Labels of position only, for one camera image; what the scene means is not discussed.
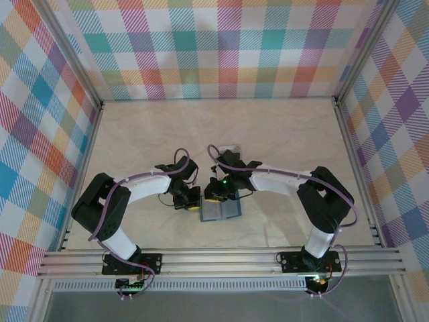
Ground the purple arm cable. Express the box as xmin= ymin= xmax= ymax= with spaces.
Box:
xmin=206 ymin=144 xmax=357 ymax=299
xmin=87 ymin=146 xmax=194 ymax=301

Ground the aluminium side rail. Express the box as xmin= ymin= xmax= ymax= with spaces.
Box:
xmin=333 ymin=97 xmax=386 ymax=249
xmin=56 ymin=100 xmax=105 ymax=252

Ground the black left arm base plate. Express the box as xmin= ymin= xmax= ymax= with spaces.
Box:
xmin=101 ymin=253 xmax=164 ymax=276

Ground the small circuit board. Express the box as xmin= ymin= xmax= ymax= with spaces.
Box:
xmin=115 ymin=276 xmax=148 ymax=292
xmin=310 ymin=274 xmax=331 ymax=289

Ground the aluminium corner post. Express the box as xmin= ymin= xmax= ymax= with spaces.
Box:
xmin=32 ymin=0 xmax=105 ymax=110
xmin=331 ymin=0 xmax=403 ymax=105

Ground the perforated metal cable tray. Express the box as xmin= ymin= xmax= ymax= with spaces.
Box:
xmin=52 ymin=276 xmax=309 ymax=292

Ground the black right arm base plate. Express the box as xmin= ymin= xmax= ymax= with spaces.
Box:
xmin=280 ymin=250 xmax=343 ymax=273

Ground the blue card holder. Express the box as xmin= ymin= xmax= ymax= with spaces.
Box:
xmin=198 ymin=191 xmax=243 ymax=223

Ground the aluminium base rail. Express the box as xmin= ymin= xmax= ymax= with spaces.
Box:
xmin=36 ymin=246 xmax=408 ymax=279

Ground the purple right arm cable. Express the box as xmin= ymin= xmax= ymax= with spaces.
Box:
xmin=206 ymin=144 xmax=357 ymax=299

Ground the aluminium frame strut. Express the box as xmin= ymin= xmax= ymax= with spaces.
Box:
xmin=390 ymin=276 xmax=416 ymax=322
xmin=28 ymin=278 xmax=56 ymax=322

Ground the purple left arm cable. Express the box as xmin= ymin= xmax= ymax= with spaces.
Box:
xmin=87 ymin=146 xmax=194 ymax=301

